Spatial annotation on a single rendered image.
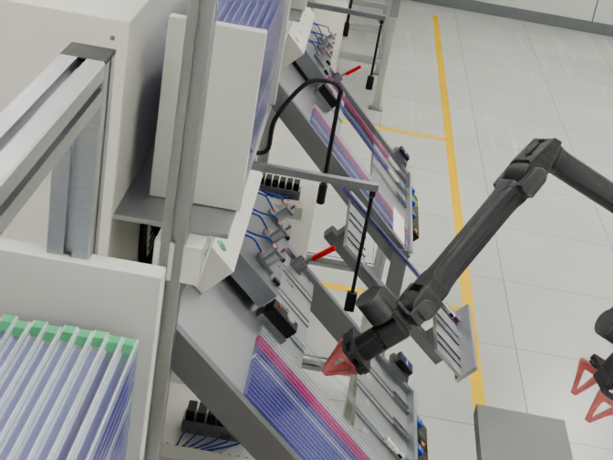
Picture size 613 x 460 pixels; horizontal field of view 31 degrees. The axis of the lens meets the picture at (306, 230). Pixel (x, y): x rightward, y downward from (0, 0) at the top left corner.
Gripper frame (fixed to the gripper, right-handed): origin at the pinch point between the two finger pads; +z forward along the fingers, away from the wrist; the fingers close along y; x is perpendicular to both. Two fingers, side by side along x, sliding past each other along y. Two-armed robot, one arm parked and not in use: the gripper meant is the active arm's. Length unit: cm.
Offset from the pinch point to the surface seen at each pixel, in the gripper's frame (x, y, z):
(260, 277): -27.7, 6.2, -4.0
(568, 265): 147, -280, -18
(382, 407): 20.8, -11.9, 0.0
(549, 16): 176, -769, -63
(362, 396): 13.7, -7.7, 0.5
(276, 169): -41.4, -5.0, -17.1
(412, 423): 30.4, -16.0, -1.9
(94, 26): -87, 39, -21
